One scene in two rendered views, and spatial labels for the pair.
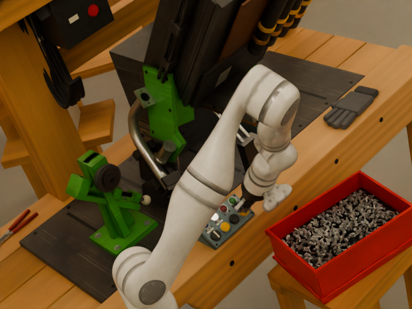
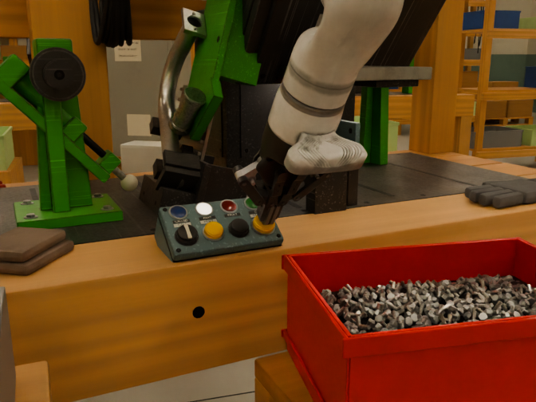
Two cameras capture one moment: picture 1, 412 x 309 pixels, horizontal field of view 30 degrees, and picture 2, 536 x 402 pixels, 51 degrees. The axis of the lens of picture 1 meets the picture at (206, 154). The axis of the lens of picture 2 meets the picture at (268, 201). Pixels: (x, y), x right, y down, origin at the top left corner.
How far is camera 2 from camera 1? 1.39 m
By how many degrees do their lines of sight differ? 22
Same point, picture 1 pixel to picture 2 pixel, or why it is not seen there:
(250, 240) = (255, 289)
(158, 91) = (214, 13)
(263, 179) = (304, 77)
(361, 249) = (491, 347)
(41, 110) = (67, 35)
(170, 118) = (214, 53)
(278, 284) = (267, 387)
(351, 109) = (518, 189)
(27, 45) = not seen: outside the picture
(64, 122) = (95, 74)
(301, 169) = (403, 225)
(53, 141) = not seen: hidden behind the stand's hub
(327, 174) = not seen: hidden behind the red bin
